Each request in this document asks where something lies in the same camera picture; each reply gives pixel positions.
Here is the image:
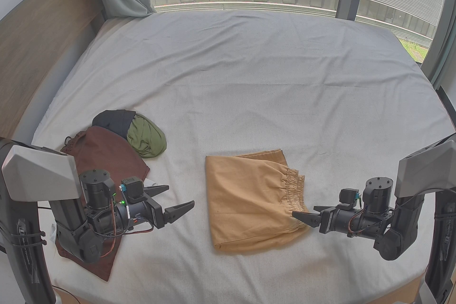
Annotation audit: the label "black garment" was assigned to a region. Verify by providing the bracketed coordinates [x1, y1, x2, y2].
[92, 110, 138, 140]

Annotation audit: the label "dark brown shorts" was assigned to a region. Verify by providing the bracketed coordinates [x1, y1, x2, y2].
[55, 126, 150, 282]

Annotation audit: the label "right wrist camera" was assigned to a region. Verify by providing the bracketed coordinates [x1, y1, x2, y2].
[338, 189, 360, 208]

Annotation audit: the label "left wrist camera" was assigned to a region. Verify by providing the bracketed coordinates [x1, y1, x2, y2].
[120, 176, 145, 204]

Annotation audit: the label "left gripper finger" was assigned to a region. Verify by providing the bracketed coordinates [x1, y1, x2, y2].
[163, 200, 195, 223]
[144, 184, 170, 199]

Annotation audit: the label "olive green garment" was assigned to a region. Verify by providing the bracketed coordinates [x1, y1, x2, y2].
[126, 113, 167, 158]

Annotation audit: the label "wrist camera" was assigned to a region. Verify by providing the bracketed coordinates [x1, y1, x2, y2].
[338, 189, 360, 208]
[120, 176, 145, 204]

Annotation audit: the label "tan shorts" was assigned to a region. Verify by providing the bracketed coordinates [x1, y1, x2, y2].
[205, 149, 310, 255]

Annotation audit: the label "bed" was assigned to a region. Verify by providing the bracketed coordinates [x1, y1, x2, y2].
[0, 0, 456, 304]

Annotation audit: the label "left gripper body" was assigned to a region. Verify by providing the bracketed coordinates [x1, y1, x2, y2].
[114, 194, 167, 230]

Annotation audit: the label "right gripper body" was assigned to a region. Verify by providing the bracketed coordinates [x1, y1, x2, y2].
[319, 206, 361, 235]

